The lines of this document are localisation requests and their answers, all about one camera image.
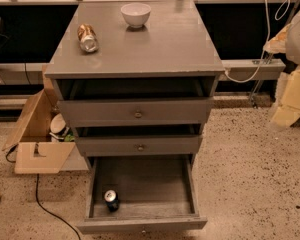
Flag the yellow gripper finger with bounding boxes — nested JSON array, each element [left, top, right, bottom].
[[263, 25, 290, 54], [270, 65, 300, 128]]

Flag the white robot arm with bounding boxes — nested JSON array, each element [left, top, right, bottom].
[[263, 10, 300, 128]]

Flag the grey top drawer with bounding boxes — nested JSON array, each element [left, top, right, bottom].
[[59, 77, 212, 127]]

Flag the grey drawer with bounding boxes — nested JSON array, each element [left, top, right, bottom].
[[76, 124, 202, 157], [78, 155, 207, 234], [59, 77, 212, 127]]

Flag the grey wooden drawer cabinet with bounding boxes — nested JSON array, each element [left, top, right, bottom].
[[44, 0, 226, 172]]

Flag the grey middle drawer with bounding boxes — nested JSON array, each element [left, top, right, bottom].
[[76, 124, 202, 157]]

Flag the grey bottom drawer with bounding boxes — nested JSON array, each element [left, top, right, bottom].
[[78, 155, 207, 234]]

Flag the brown can lying down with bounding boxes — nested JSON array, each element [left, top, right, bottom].
[[77, 24, 99, 53]]

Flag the metal diagonal pole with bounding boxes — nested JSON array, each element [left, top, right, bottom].
[[248, 0, 300, 109]]

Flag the white ceramic bowl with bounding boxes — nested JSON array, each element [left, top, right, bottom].
[[121, 3, 151, 28]]

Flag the white item in box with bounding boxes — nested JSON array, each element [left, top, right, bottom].
[[49, 114, 69, 141]]

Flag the open cardboard box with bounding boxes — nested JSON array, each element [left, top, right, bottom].
[[2, 65, 75, 174]]

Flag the white hanging cable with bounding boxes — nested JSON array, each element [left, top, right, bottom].
[[223, 0, 292, 84]]

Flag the black floor cable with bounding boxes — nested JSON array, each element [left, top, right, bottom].
[[5, 144, 82, 240]]

